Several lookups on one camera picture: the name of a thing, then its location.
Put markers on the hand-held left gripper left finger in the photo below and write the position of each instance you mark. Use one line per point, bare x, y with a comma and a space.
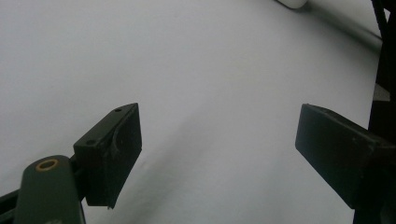
112, 155

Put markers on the white board sheet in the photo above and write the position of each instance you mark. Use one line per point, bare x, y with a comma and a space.
202, 77

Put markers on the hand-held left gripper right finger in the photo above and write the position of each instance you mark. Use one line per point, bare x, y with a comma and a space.
348, 155

